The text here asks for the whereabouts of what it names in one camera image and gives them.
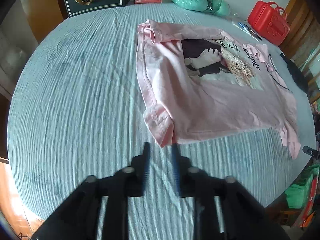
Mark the red plastic case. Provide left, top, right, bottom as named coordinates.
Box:
left=248, top=1, right=290, bottom=46

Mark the black cloth item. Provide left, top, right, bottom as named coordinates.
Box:
left=280, top=53, right=309, bottom=93

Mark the pink printed t-shirt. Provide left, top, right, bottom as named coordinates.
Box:
left=136, top=20, right=300, bottom=158

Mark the green shopping bag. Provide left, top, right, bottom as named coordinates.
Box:
left=285, top=164, right=319, bottom=209

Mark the light blue ribbed bedsheet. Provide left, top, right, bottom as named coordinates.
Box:
left=6, top=3, right=316, bottom=240

